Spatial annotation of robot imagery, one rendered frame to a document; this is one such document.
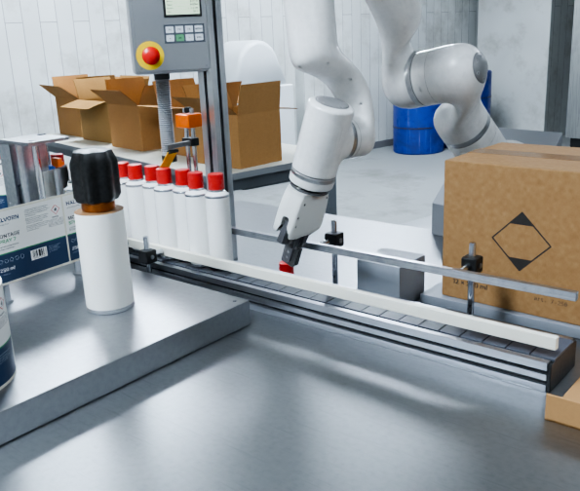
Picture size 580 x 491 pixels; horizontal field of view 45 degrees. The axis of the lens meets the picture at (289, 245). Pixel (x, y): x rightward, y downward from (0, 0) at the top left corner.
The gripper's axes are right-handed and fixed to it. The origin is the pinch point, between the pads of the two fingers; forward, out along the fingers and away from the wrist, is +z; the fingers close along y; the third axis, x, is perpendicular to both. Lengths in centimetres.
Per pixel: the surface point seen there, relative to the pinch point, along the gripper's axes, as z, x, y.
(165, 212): 7.3, -33.5, 2.5
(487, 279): -14.8, 36.4, -3.1
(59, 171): 12, -66, 7
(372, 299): -4.1, 21.6, 4.3
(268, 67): 106, -330, -390
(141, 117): 73, -207, -141
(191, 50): -25, -45, -9
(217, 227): 3.4, -18.7, 1.4
